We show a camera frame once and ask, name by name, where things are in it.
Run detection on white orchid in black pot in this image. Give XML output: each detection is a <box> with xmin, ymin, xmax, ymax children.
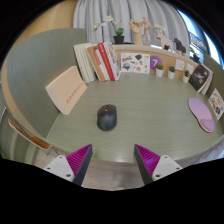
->
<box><xmin>92</xmin><ymin>15</ymin><xmax>125</xmax><ymax>45</ymax></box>

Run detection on green felt desk divider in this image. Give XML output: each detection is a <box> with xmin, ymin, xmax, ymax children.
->
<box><xmin>203</xmin><ymin>53</ymin><xmax>224</xmax><ymax>93</ymax></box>
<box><xmin>6</xmin><ymin>28</ymin><xmax>88</xmax><ymax>139</ymax></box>

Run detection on tan cover book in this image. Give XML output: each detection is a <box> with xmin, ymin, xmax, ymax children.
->
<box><xmin>85</xmin><ymin>44</ymin><xmax>108</xmax><ymax>83</ymax></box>

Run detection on white wall socket plate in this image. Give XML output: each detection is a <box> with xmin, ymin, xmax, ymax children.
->
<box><xmin>185</xmin><ymin>63</ymin><xmax>195</xmax><ymax>75</ymax></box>
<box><xmin>175</xmin><ymin>59</ymin><xmax>186</xmax><ymax>72</ymax></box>

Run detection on beige booklet with red text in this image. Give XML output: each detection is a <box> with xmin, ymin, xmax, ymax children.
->
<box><xmin>45</xmin><ymin>65</ymin><xmax>88</xmax><ymax>116</ymax></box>

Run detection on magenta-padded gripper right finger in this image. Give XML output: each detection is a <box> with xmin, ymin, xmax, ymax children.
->
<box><xmin>134</xmin><ymin>144</ymin><xmax>183</xmax><ymax>186</ymax></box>

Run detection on white orchid behind horses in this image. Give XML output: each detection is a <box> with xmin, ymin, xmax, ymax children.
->
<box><xmin>153</xmin><ymin>23</ymin><xmax>167</xmax><ymax>36</ymax></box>

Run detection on wooden hand model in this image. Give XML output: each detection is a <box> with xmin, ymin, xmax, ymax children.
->
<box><xmin>129</xmin><ymin>18</ymin><xmax>144</xmax><ymax>46</ymax></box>

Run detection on purple round number sign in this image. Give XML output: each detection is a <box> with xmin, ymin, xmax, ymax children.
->
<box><xmin>149</xmin><ymin>55</ymin><xmax>164</xmax><ymax>71</ymax></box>

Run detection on black computer mouse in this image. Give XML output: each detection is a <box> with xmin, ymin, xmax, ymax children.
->
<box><xmin>96</xmin><ymin>104</ymin><xmax>118</xmax><ymax>131</ymax></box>

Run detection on wooden chair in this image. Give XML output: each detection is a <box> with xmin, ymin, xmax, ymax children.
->
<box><xmin>7</xmin><ymin>118</ymin><xmax>54</xmax><ymax>151</ymax></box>

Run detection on purple mouse pad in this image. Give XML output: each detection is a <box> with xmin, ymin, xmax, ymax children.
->
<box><xmin>188</xmin><ymin>97</ymin><xmax>216</xmax><ymax>134</ymax></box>

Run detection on red spine book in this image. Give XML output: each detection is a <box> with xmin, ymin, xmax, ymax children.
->
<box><xmin>97</xmin><ymin>42</ymin><xmax>116</xmax><ymax>82</ymax></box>

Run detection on black wooden horse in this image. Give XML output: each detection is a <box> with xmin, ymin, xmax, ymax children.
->
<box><xmin>173</xmin><ymin>37</ymin><xmax>188</xmax><ymax>55</ymax></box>

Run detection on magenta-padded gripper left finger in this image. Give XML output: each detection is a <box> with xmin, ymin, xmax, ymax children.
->
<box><xmin>43</xmin><ymin>143</ymin><xmax>94</xmax><ymax>187</ymax></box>

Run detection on small plant in white pot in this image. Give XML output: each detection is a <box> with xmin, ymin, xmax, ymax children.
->
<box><xmin>182</xmin><ymin>69</ymin><xmax>191</xmax><ymax>84</ymax></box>
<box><xmin>155</xmin><ymin>63</ymin><xmax>165</xmax><ymax>78</ymax></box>
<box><xmin>167</xmin><ymin>65</ymin><xmax>176</xmax><ymax>80</ymax></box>

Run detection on black cover book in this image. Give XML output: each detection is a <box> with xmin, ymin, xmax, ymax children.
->
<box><xmin>188</xmin><ymin>64</ymin><xmax>212</xmax><ymax>93</ymax></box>

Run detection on white sticker sheet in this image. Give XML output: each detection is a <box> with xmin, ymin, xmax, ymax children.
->
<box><xmin>120</xmin><ymin>52</ymin><xmax>151</xmax><ymax>75</ymax></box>

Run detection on colourful food sticker sheet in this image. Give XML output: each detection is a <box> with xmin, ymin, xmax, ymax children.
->
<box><xmin>208</xmin><ymin>87</ymin><xmax>224</xmax><ymax>121</ymax></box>

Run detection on pink wooden horse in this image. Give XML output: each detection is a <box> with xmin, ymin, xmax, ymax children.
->
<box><xmin>156</xmin><ymin>32</ymin><xmax>174</xmax><ymax>52</ymax></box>

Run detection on wooden mannequin figure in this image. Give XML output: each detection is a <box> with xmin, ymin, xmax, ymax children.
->
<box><xmin>139</xmin><ymin>16</ymin><xmax>156</xmax><ymax>47</ymax></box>

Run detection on large white orchid black pot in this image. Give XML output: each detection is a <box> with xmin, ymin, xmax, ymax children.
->
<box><xmin>189</xmin><ymin>44</ymin><xmax>201</xmax><ymax>64</ymax></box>

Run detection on dark framed window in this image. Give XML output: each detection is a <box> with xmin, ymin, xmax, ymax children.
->
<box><xmin>178</xmin><ymin>9</ymin><xmax>223</xmax><ymax>64</ymax></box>

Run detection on grey curtain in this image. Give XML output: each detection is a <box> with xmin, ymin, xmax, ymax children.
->
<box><xmin>73</xmin><ymin>0</ymin><xmax>191</xmax><ymax>46</ymax></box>

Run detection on white book stack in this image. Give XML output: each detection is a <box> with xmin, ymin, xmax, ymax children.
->
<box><xmin>73</xmin><ymin>42</ymin><xmax>98</xmax><ymax>84</ymax></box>

